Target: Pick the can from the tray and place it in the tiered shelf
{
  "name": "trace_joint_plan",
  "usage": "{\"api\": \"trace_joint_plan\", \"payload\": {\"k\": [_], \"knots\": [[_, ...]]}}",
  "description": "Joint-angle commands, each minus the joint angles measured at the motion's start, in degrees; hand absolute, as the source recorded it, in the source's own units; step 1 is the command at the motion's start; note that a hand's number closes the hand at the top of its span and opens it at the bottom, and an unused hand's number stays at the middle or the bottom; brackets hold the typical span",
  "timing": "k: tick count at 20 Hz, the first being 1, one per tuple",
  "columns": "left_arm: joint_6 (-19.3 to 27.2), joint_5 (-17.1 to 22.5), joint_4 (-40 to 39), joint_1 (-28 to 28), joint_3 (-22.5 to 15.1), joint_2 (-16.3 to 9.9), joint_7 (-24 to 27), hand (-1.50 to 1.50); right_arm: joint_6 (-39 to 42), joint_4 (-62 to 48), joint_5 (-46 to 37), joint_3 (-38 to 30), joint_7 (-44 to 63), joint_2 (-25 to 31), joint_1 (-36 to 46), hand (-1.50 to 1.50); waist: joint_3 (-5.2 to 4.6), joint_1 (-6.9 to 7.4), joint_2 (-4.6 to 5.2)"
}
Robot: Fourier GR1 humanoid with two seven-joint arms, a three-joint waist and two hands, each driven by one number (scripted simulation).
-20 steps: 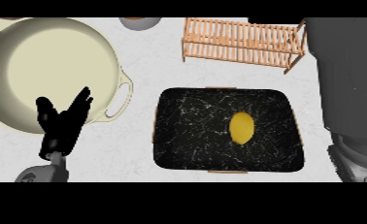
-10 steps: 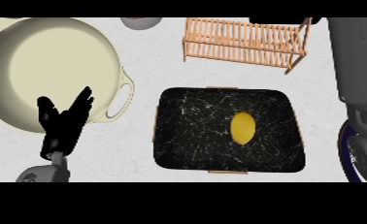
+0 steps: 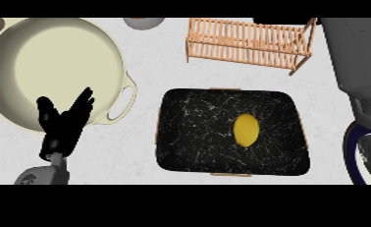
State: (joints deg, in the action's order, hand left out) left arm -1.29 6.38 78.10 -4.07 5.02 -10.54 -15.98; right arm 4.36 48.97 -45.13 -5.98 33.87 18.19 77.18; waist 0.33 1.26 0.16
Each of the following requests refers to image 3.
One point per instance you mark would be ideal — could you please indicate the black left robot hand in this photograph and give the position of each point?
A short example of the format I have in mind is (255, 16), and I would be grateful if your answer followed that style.
(60, 129)

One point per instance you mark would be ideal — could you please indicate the yellow can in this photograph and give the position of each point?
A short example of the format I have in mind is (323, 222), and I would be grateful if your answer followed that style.
(246, 130)

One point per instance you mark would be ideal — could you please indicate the black marble tray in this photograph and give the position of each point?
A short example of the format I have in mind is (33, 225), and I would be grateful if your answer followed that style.
(227, 132)

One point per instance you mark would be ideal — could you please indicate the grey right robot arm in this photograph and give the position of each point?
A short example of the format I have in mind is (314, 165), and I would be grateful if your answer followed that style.
(352, 67)

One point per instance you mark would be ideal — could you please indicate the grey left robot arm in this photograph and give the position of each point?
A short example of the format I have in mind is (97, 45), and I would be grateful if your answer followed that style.
(46, 173)

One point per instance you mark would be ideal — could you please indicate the cream round pan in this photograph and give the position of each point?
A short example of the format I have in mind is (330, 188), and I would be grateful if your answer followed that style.
(58, 70)

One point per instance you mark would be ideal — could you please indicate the grey round bowl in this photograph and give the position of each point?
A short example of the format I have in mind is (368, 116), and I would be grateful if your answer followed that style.
(143, 23)

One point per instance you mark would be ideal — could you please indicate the wooden tiered shelf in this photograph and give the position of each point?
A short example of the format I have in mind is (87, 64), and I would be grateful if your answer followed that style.
(250, 44)

